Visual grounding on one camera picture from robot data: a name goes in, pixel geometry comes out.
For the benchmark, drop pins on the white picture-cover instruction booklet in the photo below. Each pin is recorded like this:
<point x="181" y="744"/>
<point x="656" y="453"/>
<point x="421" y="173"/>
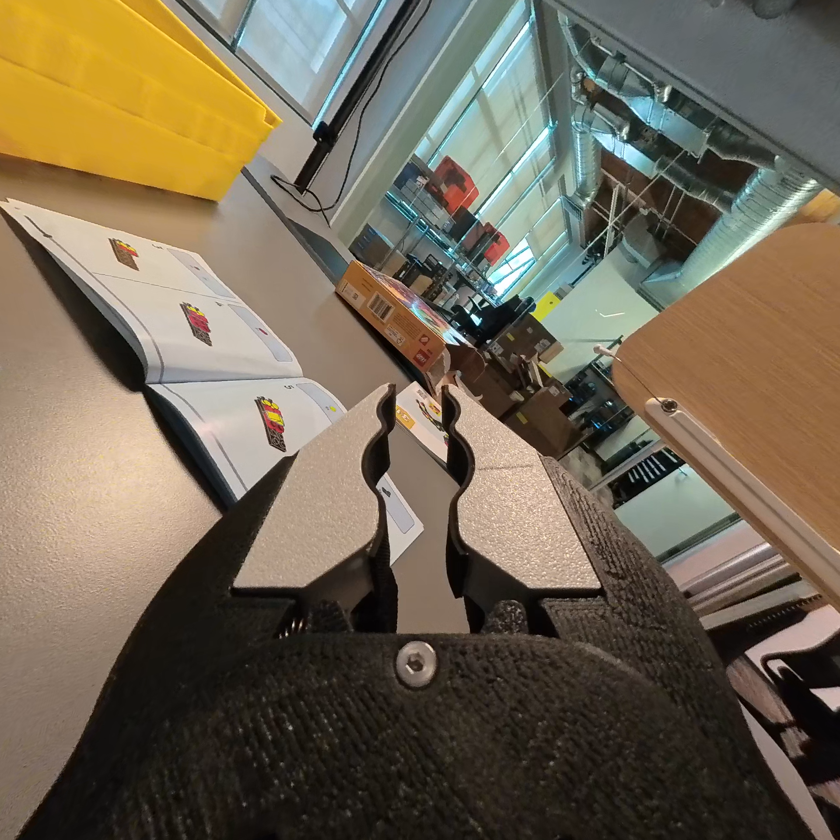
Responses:
<point x="420" y="420"/>

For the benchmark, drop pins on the silver ventilation duct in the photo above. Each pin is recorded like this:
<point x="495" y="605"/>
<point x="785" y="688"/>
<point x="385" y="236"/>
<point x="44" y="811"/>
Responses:
<point x="584" y="151"/>

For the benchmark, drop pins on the silver corrugated duct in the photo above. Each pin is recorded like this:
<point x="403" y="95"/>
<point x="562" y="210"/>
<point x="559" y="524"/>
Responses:
<point x="754" y="216"/>

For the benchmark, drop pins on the black light stand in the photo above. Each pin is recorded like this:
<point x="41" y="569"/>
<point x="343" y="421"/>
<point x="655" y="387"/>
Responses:
<point x="348" y="98"/>

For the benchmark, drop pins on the cardboard lego box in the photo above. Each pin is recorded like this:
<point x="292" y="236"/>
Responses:
<point x="387" y="308"/>

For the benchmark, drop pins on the orange storage case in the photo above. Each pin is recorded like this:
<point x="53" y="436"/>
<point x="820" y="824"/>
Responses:
<point x="454" y="184"/>
<point x="493" y="243"/>

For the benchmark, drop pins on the yellow plastic bin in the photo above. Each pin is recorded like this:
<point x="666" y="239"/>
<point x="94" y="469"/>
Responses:
<point x="98" y="98"/>

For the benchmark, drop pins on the brown cardboard box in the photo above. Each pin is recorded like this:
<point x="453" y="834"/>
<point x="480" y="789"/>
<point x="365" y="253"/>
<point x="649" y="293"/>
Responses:
<point x="525" y="341"/>
<point x="544" y="420"/>

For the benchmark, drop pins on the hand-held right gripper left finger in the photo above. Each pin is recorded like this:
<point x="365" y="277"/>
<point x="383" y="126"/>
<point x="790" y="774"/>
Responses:
<point x="308" y="518"/>

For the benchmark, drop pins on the yellow wall sign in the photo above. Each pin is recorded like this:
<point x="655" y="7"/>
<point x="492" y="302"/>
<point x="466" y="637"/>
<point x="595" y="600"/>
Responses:
<point x="548" y="306"/>

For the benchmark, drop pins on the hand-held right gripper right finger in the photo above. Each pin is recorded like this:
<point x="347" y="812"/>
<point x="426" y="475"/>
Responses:
<point x="525" y="525"/>

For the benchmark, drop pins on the metal storage shelf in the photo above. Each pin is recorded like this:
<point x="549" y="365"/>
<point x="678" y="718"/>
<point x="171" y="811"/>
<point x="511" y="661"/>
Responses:
<point x="433" y="249"/>

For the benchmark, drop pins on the light blue instruction booklet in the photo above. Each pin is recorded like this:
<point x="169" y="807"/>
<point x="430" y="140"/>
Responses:
<point x="197" y="341"/>

